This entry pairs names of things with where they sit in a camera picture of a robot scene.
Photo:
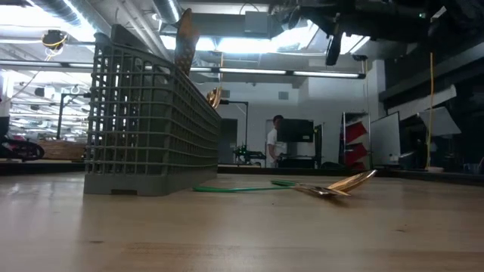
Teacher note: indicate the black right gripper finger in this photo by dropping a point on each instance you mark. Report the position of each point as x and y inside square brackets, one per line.
[334, 49]

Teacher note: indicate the grey plastic silverware basket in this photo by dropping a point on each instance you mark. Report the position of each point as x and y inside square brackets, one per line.
[113, 187]

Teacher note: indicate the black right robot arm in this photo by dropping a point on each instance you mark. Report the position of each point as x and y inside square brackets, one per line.
[397, 19]

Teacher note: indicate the grey ceiling box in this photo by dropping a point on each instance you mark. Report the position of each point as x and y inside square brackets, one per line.
[257, 22]

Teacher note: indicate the red and white bin rack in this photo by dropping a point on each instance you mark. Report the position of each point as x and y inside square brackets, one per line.
[355, 132]

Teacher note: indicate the black monitor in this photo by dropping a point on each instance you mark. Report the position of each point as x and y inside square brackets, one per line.
[295, 130]

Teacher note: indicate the white board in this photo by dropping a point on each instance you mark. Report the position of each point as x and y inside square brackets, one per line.
[385, 140]

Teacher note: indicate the person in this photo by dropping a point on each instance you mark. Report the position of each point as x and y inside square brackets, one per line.
[272, 145]

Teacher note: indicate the tilted white panel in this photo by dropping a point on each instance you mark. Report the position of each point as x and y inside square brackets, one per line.
[440, 121]

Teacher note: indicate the black security camera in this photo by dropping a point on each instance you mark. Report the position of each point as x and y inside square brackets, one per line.
[359, 57]

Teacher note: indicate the grey wall vent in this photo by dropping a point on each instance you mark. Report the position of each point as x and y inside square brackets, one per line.
[283, 95]

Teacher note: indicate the black aluminium table frame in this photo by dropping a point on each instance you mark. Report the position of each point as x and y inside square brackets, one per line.
[38, 168]

